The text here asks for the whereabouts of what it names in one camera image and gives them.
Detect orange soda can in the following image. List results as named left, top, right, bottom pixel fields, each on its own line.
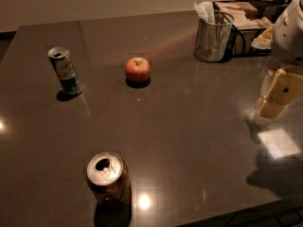
left=86, top=151, right=132, bottom=211

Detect green slim can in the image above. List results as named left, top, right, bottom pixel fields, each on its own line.
left=47, top=46, right=82, bottom=96

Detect red apple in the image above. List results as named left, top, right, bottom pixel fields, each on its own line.
left=125, top=57, right=151, bottom=83

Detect wooden condiment box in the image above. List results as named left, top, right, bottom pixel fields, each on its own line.
left=214, top=1, right=273, bottom=56

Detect white napkins in cup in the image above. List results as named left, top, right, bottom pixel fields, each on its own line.
left=194, top=1, right=215, bottom=24

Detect wire mesh cup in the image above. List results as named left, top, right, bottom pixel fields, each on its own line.
left=193, top=10, right=234, bottom=62

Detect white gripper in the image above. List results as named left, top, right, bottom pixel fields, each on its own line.
left=251, top=0, right=303, bottom=126

